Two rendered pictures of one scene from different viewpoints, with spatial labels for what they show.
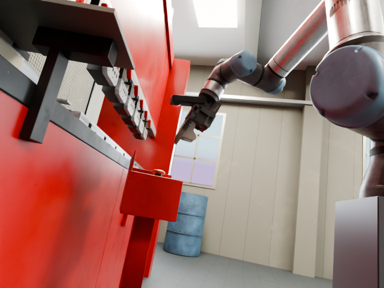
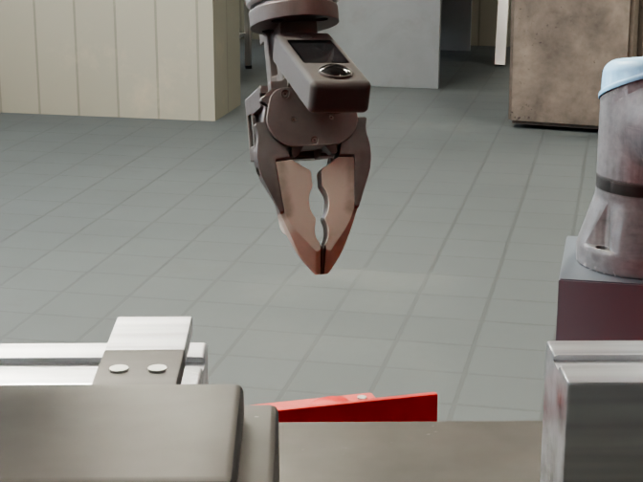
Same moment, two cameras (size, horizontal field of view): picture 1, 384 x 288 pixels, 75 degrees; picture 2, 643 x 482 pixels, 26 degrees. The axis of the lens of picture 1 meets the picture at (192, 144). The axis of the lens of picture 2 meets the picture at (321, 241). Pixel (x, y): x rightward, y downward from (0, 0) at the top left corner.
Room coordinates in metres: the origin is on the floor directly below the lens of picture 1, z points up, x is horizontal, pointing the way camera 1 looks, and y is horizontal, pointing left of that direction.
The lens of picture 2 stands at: (0.82, 1.09, 1.21)
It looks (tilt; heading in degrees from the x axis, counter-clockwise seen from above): 16 degrees down; 269
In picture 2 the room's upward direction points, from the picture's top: straight up
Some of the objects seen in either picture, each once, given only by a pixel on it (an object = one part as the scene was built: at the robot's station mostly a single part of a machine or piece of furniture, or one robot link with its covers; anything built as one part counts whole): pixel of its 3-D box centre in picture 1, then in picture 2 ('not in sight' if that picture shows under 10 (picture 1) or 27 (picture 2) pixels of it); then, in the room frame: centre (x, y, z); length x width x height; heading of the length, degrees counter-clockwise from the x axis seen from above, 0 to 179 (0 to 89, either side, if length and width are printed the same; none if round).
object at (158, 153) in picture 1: (133, 153); not in sight; (2.72, 0.61, 1.15); 0.85 x 0.25 x 2.30; 90
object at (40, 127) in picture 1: (63, 88); not in sight; (0.44, 0.25, 0.88); 0.14 x 0.04 x 0.22; 90
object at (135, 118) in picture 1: (132, 111); not in sight; (1.62, 0.44, 1.26); 0.15 x 0.09 x 0.17; 0
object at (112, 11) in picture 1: (60, 33); not in sight; (0.44, 0.29, 1.00); 0.26 x 0.18 x 0.01; 90
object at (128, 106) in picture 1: (126, 99); not in sight; (1.42, 0.44, 1.26); 0.15 x 0.09 x 0.17; 0
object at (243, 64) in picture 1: (242, 68); not in sight; (0.75, -0.12, 1.18); 0.11 x 0.11 x 0.08; 25
